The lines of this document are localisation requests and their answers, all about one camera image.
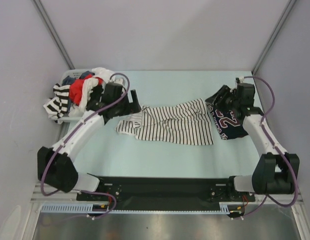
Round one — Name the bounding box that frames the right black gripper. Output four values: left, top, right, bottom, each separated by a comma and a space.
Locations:
204, 85, 240, 115

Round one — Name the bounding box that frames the navy tank top red trim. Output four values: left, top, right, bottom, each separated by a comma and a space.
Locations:
206, 103, 248, 140

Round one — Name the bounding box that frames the thin striped white tank top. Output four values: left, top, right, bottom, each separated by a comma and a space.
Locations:
115, 98, 214, 146

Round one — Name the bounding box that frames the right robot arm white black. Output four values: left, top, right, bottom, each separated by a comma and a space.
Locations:
205, 83, 300, 201

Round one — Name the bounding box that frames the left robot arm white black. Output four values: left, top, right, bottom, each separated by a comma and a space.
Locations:
37, 83, 141, 200

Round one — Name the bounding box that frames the grey blue tank top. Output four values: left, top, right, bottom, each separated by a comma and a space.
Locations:
61, 69, 94, 86

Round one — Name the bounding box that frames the black white striped tank top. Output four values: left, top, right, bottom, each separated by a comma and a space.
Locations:
43, 83, 70, 121

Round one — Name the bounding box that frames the grey plastic laundry basket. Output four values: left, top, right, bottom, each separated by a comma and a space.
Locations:
56, 67, 106, 124

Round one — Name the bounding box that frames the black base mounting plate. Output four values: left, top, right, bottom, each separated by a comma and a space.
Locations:
76, 176, 255, 210

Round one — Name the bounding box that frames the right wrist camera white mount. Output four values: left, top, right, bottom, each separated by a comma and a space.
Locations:
235, 76, 245, 84

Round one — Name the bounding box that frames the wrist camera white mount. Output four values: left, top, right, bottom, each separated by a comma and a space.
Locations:
235, 76, 245, 84
109, 77, 126, 86

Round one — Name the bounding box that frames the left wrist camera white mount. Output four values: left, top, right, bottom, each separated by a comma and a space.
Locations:
109, 77, 126, 86

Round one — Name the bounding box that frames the slotted cable duct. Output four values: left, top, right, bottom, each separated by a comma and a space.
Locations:
40, 202, 244, 215

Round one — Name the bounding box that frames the aluminium extrusion rail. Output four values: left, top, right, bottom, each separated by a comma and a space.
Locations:
31, 183, 304, 204

